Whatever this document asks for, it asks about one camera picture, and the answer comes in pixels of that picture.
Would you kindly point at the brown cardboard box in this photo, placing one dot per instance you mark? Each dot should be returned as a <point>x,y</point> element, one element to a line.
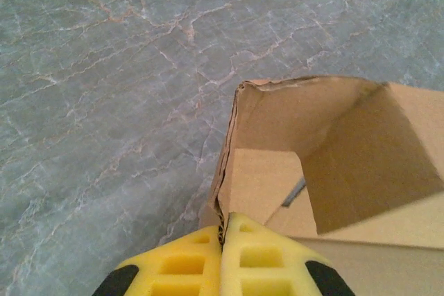
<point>347,157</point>

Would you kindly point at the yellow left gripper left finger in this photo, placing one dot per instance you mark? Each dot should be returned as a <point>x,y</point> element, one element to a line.
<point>208,275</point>

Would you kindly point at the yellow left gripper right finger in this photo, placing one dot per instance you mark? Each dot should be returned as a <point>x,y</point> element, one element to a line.
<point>295,275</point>

